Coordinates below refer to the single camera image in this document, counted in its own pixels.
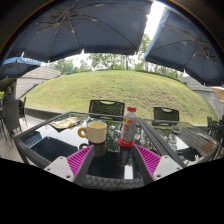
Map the blue umbrella with white band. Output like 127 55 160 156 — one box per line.
0 55 43 81

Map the small round ashtray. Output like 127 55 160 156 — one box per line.
170 125 183 134

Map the dark wicker chair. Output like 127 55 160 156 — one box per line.
0 96 28 141

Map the grey stone building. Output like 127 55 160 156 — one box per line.
181 75 224 119

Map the large navy patio umbrella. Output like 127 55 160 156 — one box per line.
0 0 154 64

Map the wide black mesh chair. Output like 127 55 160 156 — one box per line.
88 99 126 121

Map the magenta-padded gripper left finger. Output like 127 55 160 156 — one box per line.
43 144 101 187

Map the narrow black mesh chair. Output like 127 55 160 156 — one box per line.
152 106 180 126

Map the yellow plastic bag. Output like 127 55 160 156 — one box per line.
49 116 81 130

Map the brown paper bag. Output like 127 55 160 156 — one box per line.
199 140 218 155

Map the grey shingled building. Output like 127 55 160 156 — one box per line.
14 65 62 100

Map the cream mug with yellow handle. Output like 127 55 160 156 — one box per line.
77 121 108 145

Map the group of black chairs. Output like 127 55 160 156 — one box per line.
205 114 224 144

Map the red-capped drink bottle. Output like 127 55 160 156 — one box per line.
120 106 138 143

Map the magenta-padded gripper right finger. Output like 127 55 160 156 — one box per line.
131 143 183 186

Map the person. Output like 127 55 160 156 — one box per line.
1 85 15 108

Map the tan patio umbrella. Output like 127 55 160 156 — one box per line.
211 86 224 103

